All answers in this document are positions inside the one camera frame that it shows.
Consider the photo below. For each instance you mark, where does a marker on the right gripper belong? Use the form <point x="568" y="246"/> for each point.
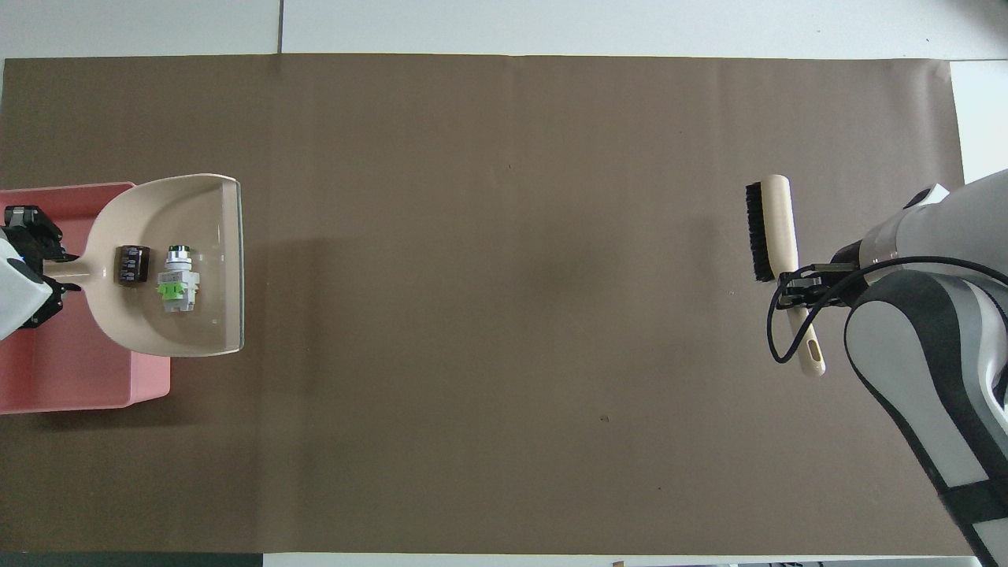
<point x="847" y="253"/>

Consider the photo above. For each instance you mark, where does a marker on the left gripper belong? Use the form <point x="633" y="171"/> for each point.
<point x="27" y="247"/>

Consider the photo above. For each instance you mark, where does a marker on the beige brush with black bristles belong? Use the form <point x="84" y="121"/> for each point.
<point x="776" y="228"/>

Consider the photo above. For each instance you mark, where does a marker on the beige plastic dustpan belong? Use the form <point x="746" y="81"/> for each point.
<point x="197" y="236"/>

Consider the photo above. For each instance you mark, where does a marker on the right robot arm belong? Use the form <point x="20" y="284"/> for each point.
<point x="921" y="339"/>

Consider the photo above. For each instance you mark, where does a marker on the pink plastic bin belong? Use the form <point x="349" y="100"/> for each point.
<point x="71" y="370"/>

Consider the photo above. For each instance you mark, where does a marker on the brown cylindrical capacitor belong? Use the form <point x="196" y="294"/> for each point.
<point x="132" y="265"/>

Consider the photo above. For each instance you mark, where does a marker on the white green push-button switch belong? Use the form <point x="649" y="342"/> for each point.
<point x="178" y="282"/>

